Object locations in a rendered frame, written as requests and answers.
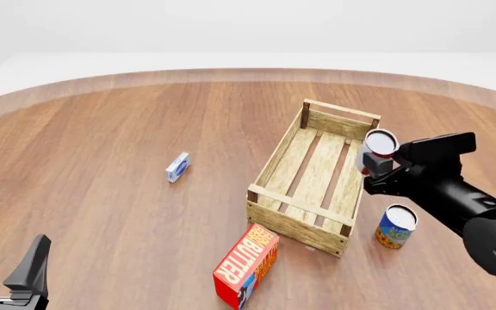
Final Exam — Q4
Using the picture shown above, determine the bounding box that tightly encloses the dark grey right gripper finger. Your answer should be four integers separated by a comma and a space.
363, 152, 394, 179

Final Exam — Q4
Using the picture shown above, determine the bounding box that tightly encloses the red tomato sauce can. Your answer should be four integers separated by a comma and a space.
356, 127, 400, 177

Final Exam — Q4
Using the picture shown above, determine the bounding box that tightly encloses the blue yellow soup can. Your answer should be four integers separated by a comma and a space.
375, 204, 419, 250

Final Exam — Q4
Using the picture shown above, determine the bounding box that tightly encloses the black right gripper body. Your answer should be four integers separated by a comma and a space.
363, 163, 424, 197

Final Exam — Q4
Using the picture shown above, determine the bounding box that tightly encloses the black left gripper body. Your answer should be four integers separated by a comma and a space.
0, 292, 50, 310

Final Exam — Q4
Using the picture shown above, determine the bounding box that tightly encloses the red butter box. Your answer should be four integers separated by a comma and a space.
212, 222, 281, 310

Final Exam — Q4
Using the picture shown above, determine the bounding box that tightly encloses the wooden slat tray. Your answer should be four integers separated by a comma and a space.
246, 98, 382, 258

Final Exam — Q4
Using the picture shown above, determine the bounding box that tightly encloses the small blue white box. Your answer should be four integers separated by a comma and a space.
164, 151, 191, 183

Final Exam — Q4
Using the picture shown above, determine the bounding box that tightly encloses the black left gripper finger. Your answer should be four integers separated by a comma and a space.
3, 233, 53, 297

